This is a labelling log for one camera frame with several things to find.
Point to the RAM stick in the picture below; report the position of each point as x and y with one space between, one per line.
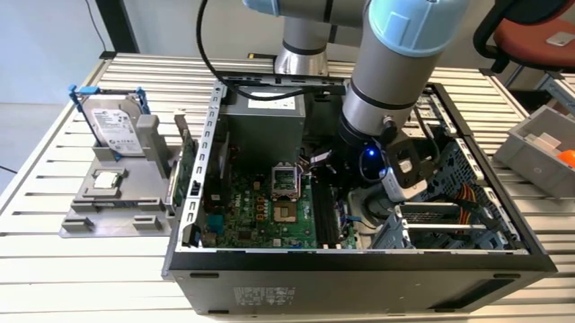
121 203
337 218

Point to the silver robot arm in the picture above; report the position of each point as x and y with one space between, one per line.
391 84

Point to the black RAM slot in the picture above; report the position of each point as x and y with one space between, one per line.
323 215
317 215
328 215

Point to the CPU socket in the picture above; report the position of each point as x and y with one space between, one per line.
284 212

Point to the grey power supply unit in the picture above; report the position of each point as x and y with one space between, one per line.
260 134

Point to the metal disk bay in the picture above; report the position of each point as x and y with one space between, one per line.
444 227

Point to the green motherboard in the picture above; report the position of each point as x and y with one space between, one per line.
244 218

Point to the teal board connector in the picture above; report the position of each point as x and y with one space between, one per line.
215 223

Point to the green graphics card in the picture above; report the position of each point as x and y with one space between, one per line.
185 161

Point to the black open PC case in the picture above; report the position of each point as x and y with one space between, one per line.
313 289

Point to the small yellow black clip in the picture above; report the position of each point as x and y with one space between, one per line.
252 56

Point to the grey plastic bin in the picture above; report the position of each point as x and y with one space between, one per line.
529 168

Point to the black table corner cap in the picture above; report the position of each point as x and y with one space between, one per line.
555 75
485 72
108 55

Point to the white block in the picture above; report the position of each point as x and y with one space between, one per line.
543 141

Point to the grey parts rack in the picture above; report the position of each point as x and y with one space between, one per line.
135 181

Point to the orange ball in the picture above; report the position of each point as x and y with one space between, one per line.
567 158

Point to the hard disk in blue carrier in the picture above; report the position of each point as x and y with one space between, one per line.
112 131

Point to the silver CPU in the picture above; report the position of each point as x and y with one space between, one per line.
105 182

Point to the red office chair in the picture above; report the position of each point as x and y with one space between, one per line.
529 37

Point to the small grey box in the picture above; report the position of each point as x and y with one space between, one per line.
557 38

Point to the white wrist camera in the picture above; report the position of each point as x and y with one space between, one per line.
404 188

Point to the black metal post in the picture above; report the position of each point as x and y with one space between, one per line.
119 27

